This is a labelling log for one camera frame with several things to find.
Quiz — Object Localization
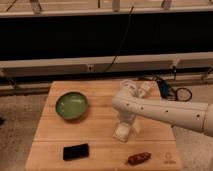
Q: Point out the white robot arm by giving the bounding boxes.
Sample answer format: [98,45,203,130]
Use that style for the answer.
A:
[112,89,213,137]

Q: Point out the clear plastic cup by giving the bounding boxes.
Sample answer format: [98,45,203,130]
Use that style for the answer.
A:
[120,79,137,96]

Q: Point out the black rectangular sponge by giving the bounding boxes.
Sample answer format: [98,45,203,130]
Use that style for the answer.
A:
[63,143,89,161]

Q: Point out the blue black device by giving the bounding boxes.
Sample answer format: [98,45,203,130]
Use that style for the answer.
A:
[157,81,170,98]

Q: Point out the wooden board table top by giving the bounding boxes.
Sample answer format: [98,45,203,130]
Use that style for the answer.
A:
[26,80,182,171]

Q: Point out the black hanging cable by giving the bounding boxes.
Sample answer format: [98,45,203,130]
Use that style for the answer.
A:
[101,5,135,74]

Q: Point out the white plastic bottle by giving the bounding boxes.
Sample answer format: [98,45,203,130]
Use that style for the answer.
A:
[136,81,152,98]

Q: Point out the brown sausage-shaped object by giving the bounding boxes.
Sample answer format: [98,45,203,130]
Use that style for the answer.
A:
[127,152,151,165]

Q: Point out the green ceramic bowl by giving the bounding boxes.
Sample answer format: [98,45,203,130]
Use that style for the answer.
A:
[55,92,89,120]

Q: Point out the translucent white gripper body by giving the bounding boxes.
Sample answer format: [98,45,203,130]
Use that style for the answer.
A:
[118,112,141,133]

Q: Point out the black cable loop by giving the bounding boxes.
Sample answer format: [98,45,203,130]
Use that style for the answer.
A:
[173,87,193,102]

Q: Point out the white sponge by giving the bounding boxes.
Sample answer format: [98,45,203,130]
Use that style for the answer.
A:
[113,122,131,142]

